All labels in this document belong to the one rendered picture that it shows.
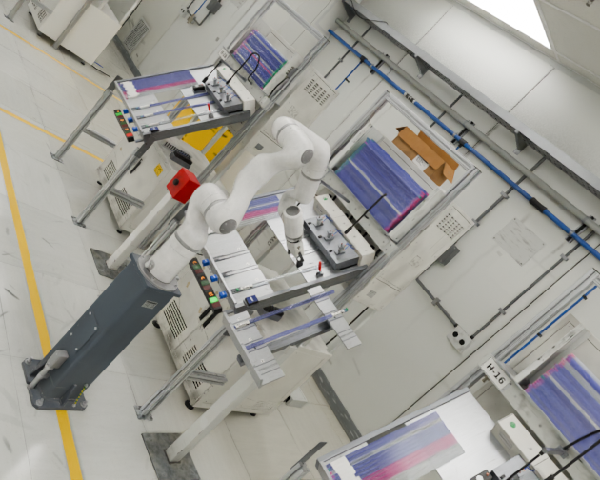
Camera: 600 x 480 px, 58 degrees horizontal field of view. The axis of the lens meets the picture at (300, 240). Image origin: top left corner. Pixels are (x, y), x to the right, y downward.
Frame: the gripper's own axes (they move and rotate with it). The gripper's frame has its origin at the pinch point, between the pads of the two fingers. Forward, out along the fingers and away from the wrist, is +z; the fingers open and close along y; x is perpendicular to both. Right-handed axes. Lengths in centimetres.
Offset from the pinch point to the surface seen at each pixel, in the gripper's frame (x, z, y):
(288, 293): 9.2, 9.8, -10.0
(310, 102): -80, 19, 135
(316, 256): -14.9, 13.7, 6.5
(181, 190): 28, 16, 90
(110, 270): 82, 60, 92
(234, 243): 19.4, 7.7, 29.5
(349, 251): -29.0, 10.0, -1.2
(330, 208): -36.1, 9.3, 29.5
